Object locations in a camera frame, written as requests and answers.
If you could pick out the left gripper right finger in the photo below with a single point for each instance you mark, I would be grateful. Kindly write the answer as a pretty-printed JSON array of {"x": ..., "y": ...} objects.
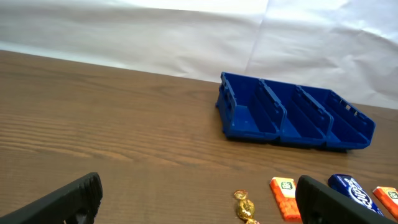
[{"x": 326, "y": 205}]

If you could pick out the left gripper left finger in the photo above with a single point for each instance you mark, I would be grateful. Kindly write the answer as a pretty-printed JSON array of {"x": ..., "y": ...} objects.
[{"x": 62, "y": 202}]

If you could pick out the blue candy pack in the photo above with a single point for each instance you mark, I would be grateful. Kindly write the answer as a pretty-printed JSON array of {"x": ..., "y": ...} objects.
[{"x": 351, "y": 189}]

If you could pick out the orange candy box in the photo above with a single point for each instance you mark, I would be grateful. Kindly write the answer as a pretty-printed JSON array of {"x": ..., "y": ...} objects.
[
  {"x": 286, "y": 199},
  {"x": 388, "y": 199}
]

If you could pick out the gold wrapped candy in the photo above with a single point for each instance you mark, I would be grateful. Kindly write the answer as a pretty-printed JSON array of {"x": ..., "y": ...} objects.
[{"x": 245, "y": 209}]

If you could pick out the blue tray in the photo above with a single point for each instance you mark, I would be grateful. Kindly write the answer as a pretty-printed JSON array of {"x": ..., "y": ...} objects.
[{"x": 248, "y": 121}]

